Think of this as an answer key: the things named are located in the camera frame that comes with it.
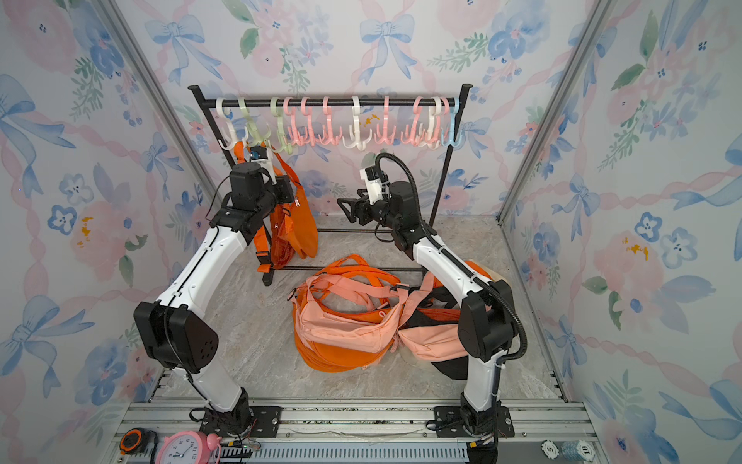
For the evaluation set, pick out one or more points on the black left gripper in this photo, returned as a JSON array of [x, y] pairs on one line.
[[285, 186]]

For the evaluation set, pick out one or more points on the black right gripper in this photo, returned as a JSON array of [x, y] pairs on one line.
[[360, 207]]

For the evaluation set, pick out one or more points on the orange sling bag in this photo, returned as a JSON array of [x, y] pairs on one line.
[[313, 354], [329, 359], [330, 362], [294, 230]]

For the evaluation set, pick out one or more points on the black crossbody bag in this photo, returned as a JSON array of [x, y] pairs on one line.
[[455, 369]]

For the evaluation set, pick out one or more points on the pink crossbody bag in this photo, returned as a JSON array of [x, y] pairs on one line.
[[437, 343]]

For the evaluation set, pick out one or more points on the beige crossbody bag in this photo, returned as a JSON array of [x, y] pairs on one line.
[[488, 322]]

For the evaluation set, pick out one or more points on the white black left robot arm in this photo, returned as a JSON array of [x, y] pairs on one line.
[[173, 328]]

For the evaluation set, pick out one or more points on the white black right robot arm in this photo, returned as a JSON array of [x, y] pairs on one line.
[[400, 212]]

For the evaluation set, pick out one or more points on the white plastic hook middle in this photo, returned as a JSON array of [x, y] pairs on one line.
[[354, 140]]

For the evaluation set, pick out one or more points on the green plastic hook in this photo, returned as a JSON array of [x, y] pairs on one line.
[[276, 138]]

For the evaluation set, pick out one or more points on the white plastic hook left end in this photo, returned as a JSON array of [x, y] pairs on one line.
[[229, 141]]

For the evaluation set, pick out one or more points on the light blue plastic hook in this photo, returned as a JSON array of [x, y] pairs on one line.
[[450, 137]]

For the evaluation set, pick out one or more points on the black metal garment rack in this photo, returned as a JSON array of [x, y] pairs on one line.
[[327, 104]]

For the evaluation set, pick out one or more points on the pink alarm clock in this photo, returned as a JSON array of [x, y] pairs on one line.
[[190, 447]]

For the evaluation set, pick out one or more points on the orange black tape measure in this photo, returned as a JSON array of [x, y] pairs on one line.
[[137, 440]]

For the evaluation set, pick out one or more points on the white poker chips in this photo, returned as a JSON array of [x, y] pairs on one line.
[[577, 451]]

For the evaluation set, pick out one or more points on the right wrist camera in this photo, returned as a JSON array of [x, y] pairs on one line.
[[375, 181]]

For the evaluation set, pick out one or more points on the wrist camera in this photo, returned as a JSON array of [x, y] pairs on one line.
[[259, 155], [375, 181]]

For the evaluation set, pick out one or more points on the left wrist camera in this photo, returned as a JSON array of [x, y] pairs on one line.
[[259, 155]]

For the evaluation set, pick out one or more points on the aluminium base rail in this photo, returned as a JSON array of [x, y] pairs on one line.
[[399, 430]]

